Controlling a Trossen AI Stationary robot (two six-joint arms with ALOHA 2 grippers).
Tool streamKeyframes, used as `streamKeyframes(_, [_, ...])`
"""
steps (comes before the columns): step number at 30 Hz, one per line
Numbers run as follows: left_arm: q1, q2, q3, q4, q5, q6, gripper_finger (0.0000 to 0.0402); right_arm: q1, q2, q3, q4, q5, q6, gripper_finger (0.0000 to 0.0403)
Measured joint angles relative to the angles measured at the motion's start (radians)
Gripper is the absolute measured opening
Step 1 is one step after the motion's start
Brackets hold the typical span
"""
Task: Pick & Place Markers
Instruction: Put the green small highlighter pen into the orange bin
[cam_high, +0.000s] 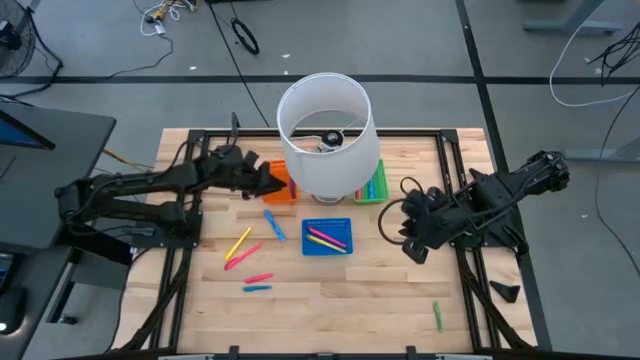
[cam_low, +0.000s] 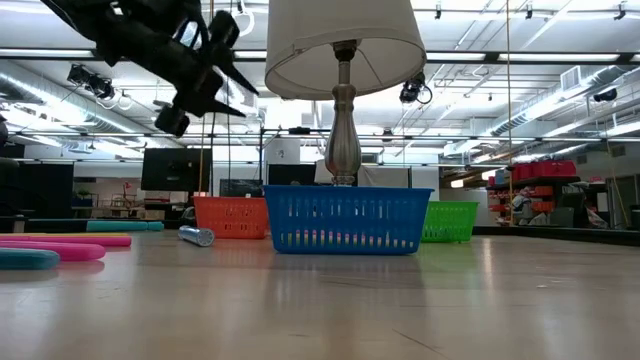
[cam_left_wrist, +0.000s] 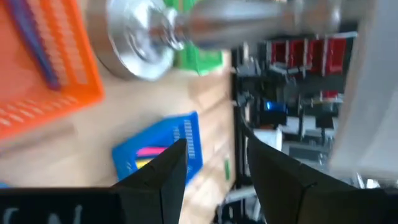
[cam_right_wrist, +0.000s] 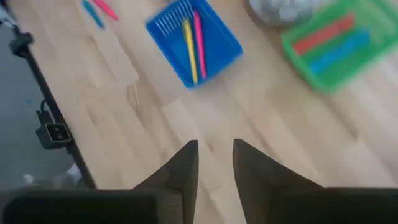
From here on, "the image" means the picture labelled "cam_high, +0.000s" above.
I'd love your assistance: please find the white floor cable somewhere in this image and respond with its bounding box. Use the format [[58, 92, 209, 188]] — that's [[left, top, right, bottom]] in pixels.
[[548, 9, 640, 109]]

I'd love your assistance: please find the blue plastic basket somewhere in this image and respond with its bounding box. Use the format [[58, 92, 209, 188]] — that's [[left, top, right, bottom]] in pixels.
[[300, 217, 354, 257]]

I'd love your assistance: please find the green plastic basket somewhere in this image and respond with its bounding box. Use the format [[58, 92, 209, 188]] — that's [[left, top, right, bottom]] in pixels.
[[352, 158, 391, 205]]

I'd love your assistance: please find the yellow marker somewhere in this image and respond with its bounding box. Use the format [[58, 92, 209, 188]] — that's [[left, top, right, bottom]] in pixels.
[[306, 234, 348, 255], [224, 226, 253, 263]]

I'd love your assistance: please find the monitor with blue screen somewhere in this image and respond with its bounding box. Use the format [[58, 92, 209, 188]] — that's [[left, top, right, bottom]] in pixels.
[[0, 110, 56, 151]]

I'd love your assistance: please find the green marker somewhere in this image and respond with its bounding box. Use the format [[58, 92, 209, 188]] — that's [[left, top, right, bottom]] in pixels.
[[431, 300, 445, 333]]

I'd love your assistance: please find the black aluminium table frame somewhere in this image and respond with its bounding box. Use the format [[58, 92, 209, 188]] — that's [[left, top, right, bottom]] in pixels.
[[112, 127, 539, 360]]

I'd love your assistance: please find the dark grey desk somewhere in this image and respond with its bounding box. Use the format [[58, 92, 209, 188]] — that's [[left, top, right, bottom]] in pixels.
[[0, 102, 117, 251]]

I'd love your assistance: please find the grey desk foot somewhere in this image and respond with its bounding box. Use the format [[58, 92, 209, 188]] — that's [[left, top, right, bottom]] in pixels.
[[563, 137, 640, 164], [523, 0, 623, 36]]

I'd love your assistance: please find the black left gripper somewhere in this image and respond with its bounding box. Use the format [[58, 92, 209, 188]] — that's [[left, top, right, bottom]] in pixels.
[[209, 144, 289, 199]]

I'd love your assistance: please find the white yellow cable bundle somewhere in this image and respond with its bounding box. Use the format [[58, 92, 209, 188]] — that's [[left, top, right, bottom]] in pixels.
[[132, 0, 199, 37]]

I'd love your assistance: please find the orange plastic basket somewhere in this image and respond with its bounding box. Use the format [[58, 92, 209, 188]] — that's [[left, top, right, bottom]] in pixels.
[[261, 159, 300, 206]]

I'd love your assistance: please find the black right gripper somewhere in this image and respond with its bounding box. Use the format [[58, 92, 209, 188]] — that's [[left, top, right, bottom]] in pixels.
[[398, 187, 454, 249]]

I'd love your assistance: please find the black floor fan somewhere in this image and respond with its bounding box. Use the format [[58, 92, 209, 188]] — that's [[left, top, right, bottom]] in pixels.
[[0, 0, 37, 81]]

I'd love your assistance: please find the black coiled cable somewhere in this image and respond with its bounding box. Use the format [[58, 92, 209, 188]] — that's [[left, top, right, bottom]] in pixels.
[[230, 17, 261, 56]]

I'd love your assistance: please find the black cable tangle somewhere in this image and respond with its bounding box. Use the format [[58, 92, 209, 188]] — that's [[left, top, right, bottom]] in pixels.
[[587, 22, 640, 86]]

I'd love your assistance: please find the white shade silver lamp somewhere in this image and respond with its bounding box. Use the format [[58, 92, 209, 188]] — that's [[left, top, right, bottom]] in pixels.
[[276, 72, 382, 206]]

